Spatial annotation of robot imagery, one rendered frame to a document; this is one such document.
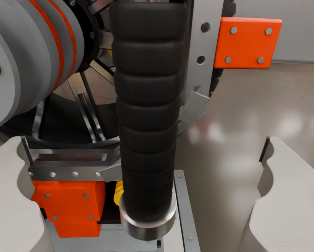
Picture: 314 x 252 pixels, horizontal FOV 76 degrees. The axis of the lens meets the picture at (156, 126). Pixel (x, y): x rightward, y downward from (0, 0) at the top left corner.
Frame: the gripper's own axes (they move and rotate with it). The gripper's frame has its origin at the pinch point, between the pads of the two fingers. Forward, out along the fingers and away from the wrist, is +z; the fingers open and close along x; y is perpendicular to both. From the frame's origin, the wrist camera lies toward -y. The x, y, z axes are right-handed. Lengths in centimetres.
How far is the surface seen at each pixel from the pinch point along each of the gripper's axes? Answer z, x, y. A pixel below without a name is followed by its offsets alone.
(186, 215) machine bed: 49, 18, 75
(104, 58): 69, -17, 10
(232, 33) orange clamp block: 20.3, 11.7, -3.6
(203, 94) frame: 20.6, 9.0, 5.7
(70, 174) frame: 20.6, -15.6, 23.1
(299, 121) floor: 155, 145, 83
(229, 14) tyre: 29.0, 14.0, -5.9
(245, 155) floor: 103, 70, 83
